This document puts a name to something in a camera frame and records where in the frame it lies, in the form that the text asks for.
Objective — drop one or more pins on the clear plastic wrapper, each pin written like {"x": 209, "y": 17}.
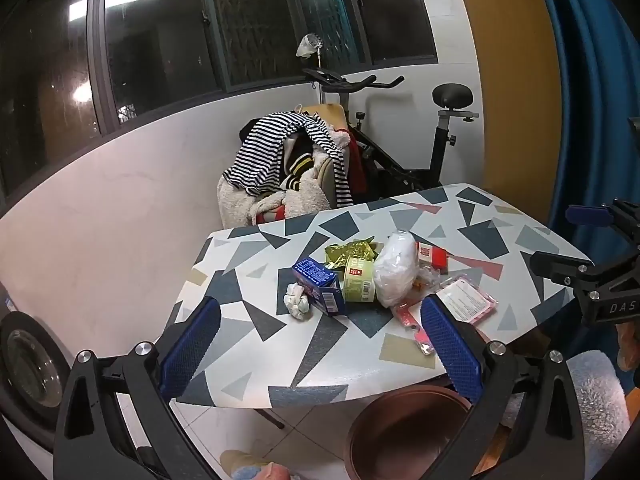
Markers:
{"x": 427, "y": 280}

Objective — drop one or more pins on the wooden door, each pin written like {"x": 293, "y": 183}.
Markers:
{"x": 515, "y": 85}

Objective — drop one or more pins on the washing machine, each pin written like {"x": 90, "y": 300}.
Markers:
{"x": 25, "y": 370}

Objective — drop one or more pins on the dark garment with yellow stripes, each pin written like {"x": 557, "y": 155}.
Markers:
{"x": 300, "y": 160}

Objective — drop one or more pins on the red cloth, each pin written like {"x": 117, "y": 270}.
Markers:
{"x": 356, "y": 160}

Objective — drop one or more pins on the dark window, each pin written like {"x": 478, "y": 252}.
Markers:
{"x": 150, "y": 35}

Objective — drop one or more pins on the fluffy pale pajama leg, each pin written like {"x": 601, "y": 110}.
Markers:
{"x": 600, "y": 405}

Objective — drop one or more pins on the black exercise bike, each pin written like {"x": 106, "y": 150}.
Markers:
{"x": 440, "y": 150}

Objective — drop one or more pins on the pale green paper cup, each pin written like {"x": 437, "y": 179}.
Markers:
{"x": 360, "y": 282}

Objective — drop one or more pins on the black white striped shirt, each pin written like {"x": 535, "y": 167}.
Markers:
{"x": 265, "y": 150}

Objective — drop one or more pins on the pink plastic package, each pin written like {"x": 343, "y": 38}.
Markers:
{"x": 410, "y": 317}

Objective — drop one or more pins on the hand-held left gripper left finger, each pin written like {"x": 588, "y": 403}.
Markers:
{"x": 192, "y": 345}

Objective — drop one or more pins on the red and white box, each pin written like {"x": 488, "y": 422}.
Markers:
{"x": 431, "y": 256}

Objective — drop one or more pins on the blue curtain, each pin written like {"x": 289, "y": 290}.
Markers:
{"x": 590, "y": 85}

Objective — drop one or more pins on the pink packet with white label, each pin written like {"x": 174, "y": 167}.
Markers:
{"x": 465, "y": 302}

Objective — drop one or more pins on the tan wooden chair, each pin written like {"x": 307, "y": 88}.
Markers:
{"x": 332, "y": 112}

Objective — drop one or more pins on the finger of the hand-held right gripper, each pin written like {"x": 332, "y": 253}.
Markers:
{"x": 555, "y": 265}
{"x": 587, "y": 214}

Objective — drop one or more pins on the white plastic bag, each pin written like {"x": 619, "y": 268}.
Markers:
{"x": 397, "y": 270}

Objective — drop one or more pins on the blue cardboard box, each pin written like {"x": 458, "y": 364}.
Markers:
{"x": 320, "y": 280}

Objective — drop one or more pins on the brown round bin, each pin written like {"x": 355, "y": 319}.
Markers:
{"x": 400, "y": 410}

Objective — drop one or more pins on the gold foil wrapper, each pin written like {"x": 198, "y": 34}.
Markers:
{"x": 350, "y": 251}

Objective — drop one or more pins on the tan and blue slipper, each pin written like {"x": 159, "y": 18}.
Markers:
{"x": 250, "y": 465}

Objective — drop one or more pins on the white tissue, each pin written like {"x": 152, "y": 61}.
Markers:
{"x": 297, "y": 302}

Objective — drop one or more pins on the person's right hand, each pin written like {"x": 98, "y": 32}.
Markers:
{"x": 629, "y": 347}

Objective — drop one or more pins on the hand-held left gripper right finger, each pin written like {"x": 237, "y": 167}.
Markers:
{"x": 452, "y": 350}

